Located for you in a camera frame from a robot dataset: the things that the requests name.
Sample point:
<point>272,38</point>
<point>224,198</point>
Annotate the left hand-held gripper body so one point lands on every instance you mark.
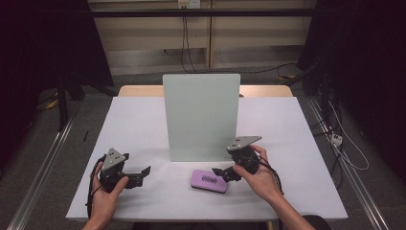
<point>112,161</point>

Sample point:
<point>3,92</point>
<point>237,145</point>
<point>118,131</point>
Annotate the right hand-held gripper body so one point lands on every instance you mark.
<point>244,156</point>

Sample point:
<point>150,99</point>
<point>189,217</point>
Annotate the purple whiteboard eraser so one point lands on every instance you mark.
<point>207,180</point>

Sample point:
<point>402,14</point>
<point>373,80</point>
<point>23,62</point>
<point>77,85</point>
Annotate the person's right hand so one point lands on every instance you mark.
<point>263,183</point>

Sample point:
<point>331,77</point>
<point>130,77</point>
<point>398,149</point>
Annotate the person's left hand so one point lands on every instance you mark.
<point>103,202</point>

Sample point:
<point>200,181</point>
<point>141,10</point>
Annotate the white table cover sheet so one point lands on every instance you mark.
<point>159,198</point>

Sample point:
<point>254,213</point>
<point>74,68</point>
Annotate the black pen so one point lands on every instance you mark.
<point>85,135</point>

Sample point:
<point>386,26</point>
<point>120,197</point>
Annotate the standing glass whiteboard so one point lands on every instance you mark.
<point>198,118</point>

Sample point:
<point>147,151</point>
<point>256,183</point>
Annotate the wooden table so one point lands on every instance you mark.
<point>140,91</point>

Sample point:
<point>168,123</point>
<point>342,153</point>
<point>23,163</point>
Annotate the black metal stand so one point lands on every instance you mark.
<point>63,102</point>
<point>325,96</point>

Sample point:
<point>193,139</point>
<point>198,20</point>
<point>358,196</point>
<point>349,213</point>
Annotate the yellow floor tape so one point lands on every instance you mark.
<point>287,77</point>
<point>52,104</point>

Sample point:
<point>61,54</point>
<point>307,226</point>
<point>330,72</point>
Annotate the white power adapter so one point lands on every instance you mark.
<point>336,139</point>

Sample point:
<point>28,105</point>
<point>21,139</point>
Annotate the person's dark clothing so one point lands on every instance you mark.
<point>319,222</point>

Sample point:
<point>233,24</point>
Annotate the black curtain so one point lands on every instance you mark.
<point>367,64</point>
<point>38,48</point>

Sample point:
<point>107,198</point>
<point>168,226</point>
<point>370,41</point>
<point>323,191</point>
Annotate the black horizontal metal bar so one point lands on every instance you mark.
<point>143,12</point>

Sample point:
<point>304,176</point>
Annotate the metal floor rail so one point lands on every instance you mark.
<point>351,179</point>
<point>41,172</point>

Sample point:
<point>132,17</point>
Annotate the vertical wooden wall strip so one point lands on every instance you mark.
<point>209,38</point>

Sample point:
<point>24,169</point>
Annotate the white wall socket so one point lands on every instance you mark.
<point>194,4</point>

